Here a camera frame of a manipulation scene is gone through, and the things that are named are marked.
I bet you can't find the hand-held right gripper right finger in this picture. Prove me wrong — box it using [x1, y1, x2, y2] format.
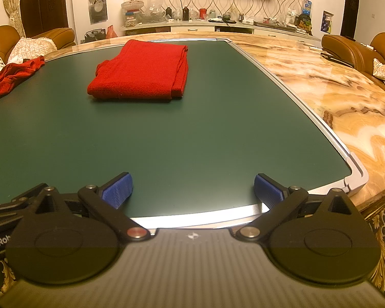
[234, 173, 360, 242]

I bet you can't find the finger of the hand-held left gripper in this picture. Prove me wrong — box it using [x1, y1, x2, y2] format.
[0, 183, 49, 223]

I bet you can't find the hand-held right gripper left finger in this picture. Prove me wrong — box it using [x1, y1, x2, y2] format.
[35, 171, 149, 241]

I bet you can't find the red garment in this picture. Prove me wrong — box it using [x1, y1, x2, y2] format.
[87, 39, 189, 101]
[0, 56, 45, 104]

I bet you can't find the folded red garment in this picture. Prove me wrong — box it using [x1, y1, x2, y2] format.
[87, 39, 189, 101]

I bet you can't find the white quilted lace cushion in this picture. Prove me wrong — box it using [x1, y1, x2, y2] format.
[7, 37, 57, 65]

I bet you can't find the black bag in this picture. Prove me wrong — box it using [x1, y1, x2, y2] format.
[84, 30, 107, 44]

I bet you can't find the brown leather sofa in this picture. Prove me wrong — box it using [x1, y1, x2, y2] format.
[321, 32, 385, 85]
[0, 25, 76, 68]

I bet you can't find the flat tray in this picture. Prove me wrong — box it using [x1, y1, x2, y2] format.
[253, 20, 296, 28]

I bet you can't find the dark green bag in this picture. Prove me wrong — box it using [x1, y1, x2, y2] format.
[294, 13, 312, 30]

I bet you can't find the white sideboard cabinet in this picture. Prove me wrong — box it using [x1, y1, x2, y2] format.
[120, 19, 322, 42]

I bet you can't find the beige patterned curtain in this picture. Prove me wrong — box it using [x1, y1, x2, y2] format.
[3, 0, 28, 38]

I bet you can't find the dark wooden door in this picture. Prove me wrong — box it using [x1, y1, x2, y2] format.
[21, 0, 70, 38]

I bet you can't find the clear plastic bag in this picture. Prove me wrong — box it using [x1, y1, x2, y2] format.
[147, 0, 166, 14]

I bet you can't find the green mat with silver frame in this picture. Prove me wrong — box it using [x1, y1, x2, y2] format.
[0, 37, 369, 228]

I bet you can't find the blue wall picture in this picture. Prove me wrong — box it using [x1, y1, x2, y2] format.
[321, 11, 333, 34]

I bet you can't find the grey wall poster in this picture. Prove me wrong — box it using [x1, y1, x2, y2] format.
[88, 0, 109, 25]

